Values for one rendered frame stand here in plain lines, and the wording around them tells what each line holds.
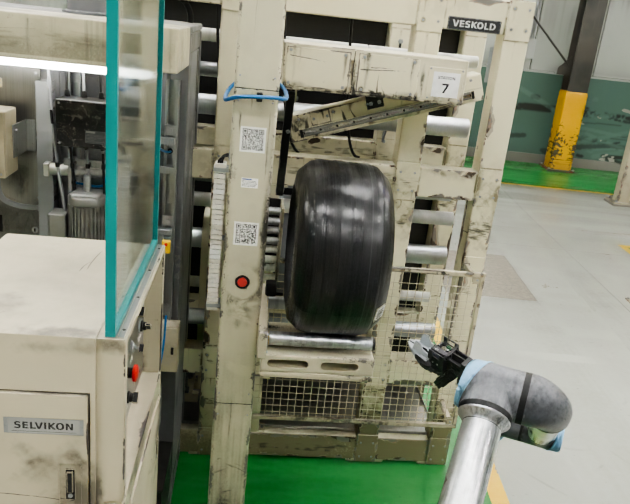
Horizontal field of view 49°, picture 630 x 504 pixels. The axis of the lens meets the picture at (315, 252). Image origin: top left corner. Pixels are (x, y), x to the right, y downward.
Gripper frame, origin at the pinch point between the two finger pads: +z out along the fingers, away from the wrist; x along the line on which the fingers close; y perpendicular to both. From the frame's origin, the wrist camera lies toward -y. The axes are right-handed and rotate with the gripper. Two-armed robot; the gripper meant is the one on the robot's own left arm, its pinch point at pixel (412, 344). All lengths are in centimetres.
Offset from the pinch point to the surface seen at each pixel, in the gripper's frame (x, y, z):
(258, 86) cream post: 2, 65, 58
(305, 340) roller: 16.4, -6.8, 29.3
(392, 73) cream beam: -47, 54, 51
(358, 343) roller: 3.9, -9.7, 18.3
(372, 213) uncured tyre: -6.5, 33.5, 21.8
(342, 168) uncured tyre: -13, 38, 40
